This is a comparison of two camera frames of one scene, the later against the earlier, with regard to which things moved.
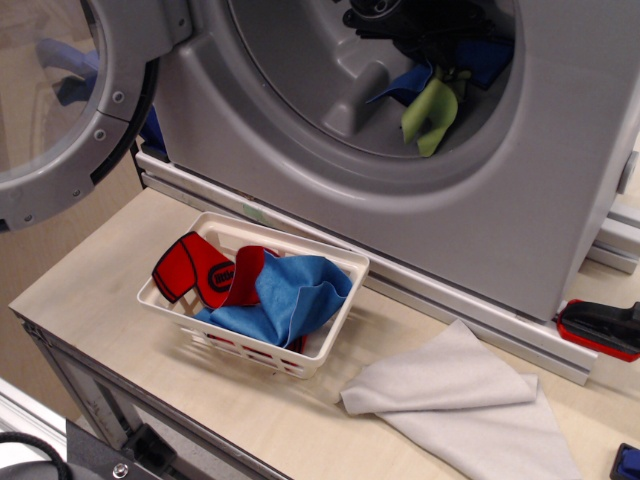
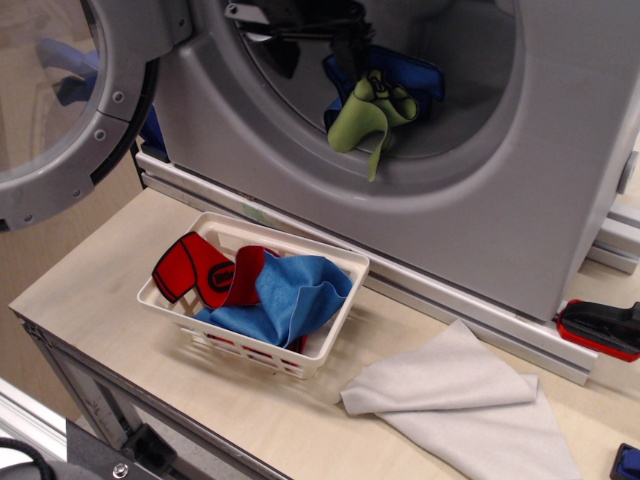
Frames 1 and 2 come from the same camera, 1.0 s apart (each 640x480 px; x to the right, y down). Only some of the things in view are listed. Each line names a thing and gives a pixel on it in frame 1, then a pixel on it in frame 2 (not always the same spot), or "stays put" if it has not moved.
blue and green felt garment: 435,102 → 393,90
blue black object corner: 626,464 stays put
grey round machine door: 72,83 stays put
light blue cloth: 292,292 stays put
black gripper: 433,27 → 346,24
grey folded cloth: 483,420 stays put
